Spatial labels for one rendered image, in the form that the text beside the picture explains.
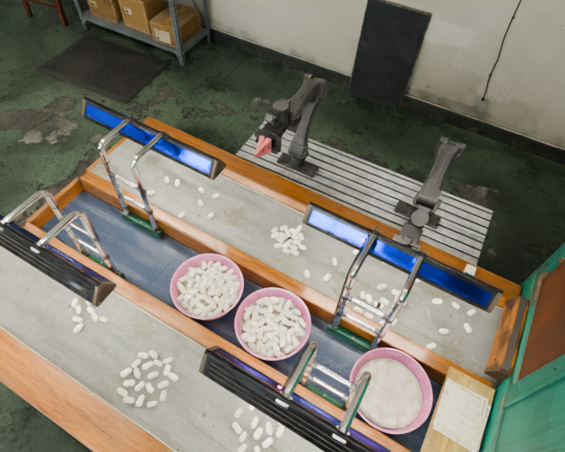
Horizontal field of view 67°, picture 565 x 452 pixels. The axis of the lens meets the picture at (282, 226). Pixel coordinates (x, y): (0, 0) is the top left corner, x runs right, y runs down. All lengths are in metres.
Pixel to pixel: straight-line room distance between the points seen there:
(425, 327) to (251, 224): 0.77
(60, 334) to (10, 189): 1.75
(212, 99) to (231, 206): 1.83
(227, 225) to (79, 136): 1.91
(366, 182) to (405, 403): 1.00
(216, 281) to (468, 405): 0.95
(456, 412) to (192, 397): 0.83
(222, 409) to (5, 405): 1.33
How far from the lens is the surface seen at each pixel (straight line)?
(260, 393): 1.11
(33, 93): 3.98
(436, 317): 1.68
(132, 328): 1.61
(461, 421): 1.54
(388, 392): 1.54
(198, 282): 1.63
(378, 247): 1.34
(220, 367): 1.13
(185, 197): 1.87
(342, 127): 3.33
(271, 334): 1.53
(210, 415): 1.47
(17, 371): 1.66
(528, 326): 1.64
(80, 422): 1.53
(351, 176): 2.07
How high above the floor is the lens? 2.17
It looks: 54 degrees down
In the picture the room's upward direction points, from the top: 4 degrees clockwise
